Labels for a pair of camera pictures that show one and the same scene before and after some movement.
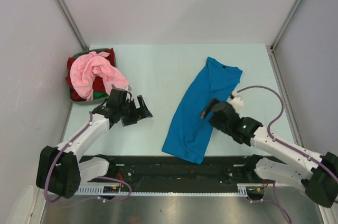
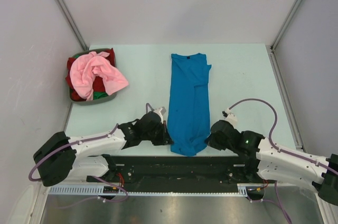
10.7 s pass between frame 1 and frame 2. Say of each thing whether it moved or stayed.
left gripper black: moved
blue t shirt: moved
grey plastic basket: stayed
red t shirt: stayed
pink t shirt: stayed
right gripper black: moved
